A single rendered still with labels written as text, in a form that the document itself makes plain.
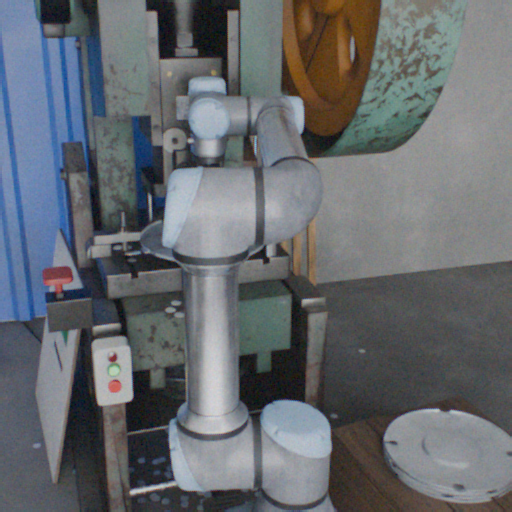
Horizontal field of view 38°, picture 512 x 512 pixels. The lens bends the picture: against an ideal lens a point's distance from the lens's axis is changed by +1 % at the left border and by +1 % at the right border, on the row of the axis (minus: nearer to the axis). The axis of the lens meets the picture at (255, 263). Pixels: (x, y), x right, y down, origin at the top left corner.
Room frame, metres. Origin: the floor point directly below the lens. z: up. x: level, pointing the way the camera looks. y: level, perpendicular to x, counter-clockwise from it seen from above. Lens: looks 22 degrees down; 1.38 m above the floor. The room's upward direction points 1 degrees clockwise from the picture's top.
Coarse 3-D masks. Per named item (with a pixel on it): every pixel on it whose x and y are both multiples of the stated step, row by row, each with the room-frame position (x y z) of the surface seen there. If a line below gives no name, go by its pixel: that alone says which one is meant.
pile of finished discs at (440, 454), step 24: (408, 432) 1.42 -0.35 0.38; (432, 432) 1.42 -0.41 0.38; (456, 432) 1.42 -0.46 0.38; (480, 432) 1.43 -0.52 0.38; (504, 432) 1.42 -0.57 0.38; (384, 456) 1.36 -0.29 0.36; (408, 456) 1.34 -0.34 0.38; (432, 456) 1.33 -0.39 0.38; (456, 456) 1.33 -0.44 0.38; (480, 456) 1.34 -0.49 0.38; (504, 456) 1.34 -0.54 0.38; (408, 480) 1.27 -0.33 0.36; (432, 480) 1.26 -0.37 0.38; (456, 480) 1.26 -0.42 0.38; (480, 480) 1.26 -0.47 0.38; (504, 480) 1.26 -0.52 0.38
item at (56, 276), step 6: (48, 270) 1.45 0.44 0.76; (54, 270) 1.45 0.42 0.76; (60, 270) 1.45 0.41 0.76; (66, 270) 1.45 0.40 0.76; (48, 276) 1.42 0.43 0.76; (54, 276) 1.42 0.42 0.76; (60, 276) 1.42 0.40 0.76; (66, 276) 1.42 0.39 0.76; (72, 276) 1.43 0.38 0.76; (48, 282) 1.40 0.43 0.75; (54, 282) 1.40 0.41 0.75; (60, 282) 1.41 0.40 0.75; (66, 282) 1.41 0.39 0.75; (60, 288) 1.43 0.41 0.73
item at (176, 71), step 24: (168, 48) 1.73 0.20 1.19; (192, 48) 1.73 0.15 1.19; (168, 72) 1.65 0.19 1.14; (192, 72) 1.68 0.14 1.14; (216, 72) 1.69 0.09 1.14; (168, 96) 1.66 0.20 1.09; (168, 120) 1.66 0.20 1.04; (168, 144) 1.65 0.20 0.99; (168, 168) 1.66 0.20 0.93; (192, 168) 1.65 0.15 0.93
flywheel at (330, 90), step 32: (288, 0) 2.13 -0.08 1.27; (320, 0) 1.85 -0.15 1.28; (352, 0) 1.76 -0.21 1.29; (288, 32) 2.11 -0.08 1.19; (320, 32) 1.93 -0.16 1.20; (352, 32) 1.75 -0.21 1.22; (288, 64) 2.05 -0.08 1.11; (320, 64) 1.92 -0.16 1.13; (352, 64) 1.74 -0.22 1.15; (320, 96) 1.92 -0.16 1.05; (352, 96) 1.65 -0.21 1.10; (320, 128) 1.81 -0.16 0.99
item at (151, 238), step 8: (152, 224) 1.66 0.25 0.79; (160, 224) 1.67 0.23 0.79; (144, 232) 1.61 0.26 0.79; (152, 232) 1.61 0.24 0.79; (160, 232) 1.62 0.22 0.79; (144, 240) 1.57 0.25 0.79; (152, 240) 1.57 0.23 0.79; (160, 240) 1.57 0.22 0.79; (144, 248) 1.52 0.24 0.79; (152, 248) 1.52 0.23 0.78; (160, 248) 1.52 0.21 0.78; (168, 248) 1.52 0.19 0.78; (256, 248) 1.53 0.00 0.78; (160, 256) 1.47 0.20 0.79; (168, 256) 1.48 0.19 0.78
